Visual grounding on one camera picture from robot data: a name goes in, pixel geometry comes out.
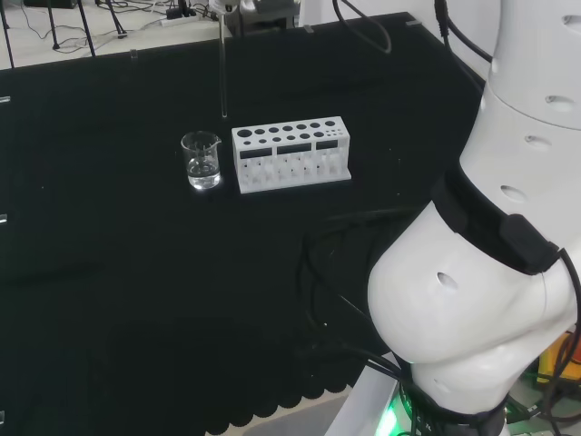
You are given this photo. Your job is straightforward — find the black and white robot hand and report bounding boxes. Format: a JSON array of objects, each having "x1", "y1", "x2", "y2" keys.
[{"x1": 209, "y1": 0, "x2": 300, "y2": 38}]

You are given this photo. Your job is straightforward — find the clear glass rod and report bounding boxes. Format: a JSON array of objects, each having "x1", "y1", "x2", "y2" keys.
[{"x1": 218, "y1": 11, "x2": 229, "y2": 120}]

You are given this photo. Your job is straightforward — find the white test tube rack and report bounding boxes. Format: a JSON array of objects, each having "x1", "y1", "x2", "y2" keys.
[{"x1": 231, "y1": 115, "x2": 354, "y2": 196}]

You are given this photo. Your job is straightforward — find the glass beaker with water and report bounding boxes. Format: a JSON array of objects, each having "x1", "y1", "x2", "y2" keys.
[{"x1": 180, "y1": 130, "x2": 222, "y2": 192}]

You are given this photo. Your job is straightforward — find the white power strip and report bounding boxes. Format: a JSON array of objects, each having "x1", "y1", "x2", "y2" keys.
[{"x1": 161, "y1": 8, "x2": 215, "y2": 26}]

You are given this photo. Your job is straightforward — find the black tripod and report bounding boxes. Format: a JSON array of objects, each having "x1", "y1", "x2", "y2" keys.
[
  {"x1": 0, "y1": 0, "x2": 62, "y2": 70},
  {"x1": 72, "y1": 0, "x2": 129, "y2": 59}
]

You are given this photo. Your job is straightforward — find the black bench cloth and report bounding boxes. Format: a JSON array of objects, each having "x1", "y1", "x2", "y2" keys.
[{"x1": 0, "y1": 11, "x2": 489, "y2": 436}]

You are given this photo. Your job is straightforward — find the yellow stop button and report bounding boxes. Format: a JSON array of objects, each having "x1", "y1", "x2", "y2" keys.
[{"x1": 537, "y1": 333, "x2": 581, "y2": 387}]

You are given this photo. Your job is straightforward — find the black looped cable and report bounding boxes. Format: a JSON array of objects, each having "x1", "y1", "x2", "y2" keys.
[{"x1": 332, "y1": 0, "x2": 393, "y2": 55}]

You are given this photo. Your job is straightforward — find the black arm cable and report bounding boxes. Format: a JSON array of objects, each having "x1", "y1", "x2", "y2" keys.
[{"x1": 433, "y1": 0, "x2": 495, "y2": 64}]

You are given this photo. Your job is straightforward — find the black cable bundle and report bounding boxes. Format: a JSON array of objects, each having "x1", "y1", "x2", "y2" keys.
[{"x1": 293, "y1": 207, "x2": 415, "y2": 383}]

